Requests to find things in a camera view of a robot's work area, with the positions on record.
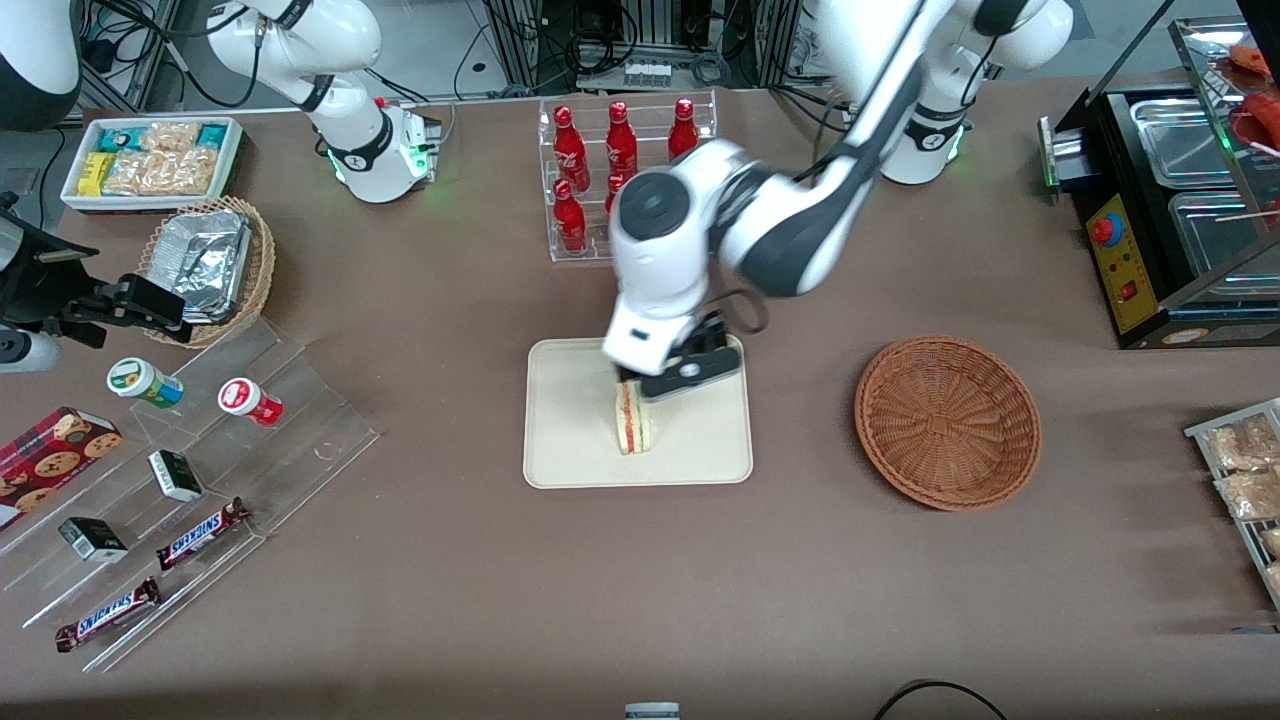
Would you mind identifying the white plastic snack bin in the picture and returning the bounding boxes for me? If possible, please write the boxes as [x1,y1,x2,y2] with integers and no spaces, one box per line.
[59,114,247,217]

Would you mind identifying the black looped cable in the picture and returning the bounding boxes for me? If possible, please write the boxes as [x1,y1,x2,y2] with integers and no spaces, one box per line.
[873,679,1009,720]

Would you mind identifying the steel warmer pan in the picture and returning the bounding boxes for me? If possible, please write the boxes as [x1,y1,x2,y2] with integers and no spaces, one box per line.
[1129,96,1238,192]
[1167,189,1280,279]

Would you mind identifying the tray of packaged snacks right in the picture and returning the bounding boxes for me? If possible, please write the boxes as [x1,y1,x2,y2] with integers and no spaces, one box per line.
[1184,397,1280,612]

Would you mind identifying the clear acrylic bottle rack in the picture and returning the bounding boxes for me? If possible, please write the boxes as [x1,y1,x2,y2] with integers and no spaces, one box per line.
[537,89,720,265]

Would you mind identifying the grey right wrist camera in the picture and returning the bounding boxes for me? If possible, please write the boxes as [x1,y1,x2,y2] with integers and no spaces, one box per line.
[0,329,64,377]

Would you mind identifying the tan wicker basket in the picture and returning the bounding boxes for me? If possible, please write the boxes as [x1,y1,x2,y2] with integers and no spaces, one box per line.
[138,194,278,350]

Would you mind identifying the red tartan cookie box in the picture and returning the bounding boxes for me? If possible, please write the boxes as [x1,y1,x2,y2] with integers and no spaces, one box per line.
[0,405,124,533]

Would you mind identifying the red lid snack cup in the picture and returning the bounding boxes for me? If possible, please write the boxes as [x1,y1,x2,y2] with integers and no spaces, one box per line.
[217,377,285,429]

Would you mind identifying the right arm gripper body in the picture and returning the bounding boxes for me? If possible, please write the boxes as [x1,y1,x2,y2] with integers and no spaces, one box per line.
[0,194,102,328]

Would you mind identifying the black food warmer cabinet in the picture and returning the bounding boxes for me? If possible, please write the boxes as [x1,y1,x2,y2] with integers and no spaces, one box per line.
[1037,14,1280,351]

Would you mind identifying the clear acrylic stepped display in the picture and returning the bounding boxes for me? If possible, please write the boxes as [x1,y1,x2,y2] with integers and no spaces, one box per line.
[0,314,382,674]

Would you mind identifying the beige plastic tray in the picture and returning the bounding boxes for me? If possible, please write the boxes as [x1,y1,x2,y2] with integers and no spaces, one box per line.
[522,336,755,491]

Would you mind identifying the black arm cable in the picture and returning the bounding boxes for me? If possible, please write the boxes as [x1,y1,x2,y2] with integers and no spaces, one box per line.
[706,288,769,338]

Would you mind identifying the round brown wicker basket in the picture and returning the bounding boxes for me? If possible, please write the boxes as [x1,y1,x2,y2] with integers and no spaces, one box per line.
[854,334,1043,513]

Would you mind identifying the stack of foil trays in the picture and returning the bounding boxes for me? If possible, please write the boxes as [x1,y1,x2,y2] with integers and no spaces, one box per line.
[149,209,253,325]

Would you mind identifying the Snickers chocolate bar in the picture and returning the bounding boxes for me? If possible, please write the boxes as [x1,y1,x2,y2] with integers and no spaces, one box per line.
[54,576,162,654]
[154,496,252,572]

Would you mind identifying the small black carton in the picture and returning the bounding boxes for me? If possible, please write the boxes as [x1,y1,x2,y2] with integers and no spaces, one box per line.
[57,516,130,564]
[147,449,205,504]

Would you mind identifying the yellow snack packet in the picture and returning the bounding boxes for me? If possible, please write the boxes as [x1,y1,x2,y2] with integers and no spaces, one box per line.
[77,150,117,198]

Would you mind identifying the triangle sandwich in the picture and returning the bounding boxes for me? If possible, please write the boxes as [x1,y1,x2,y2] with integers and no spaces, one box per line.
[614,380,658,457]

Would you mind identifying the green lid snack cup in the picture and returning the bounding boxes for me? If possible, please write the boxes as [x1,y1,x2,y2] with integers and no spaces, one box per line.
[106,356,185,411]

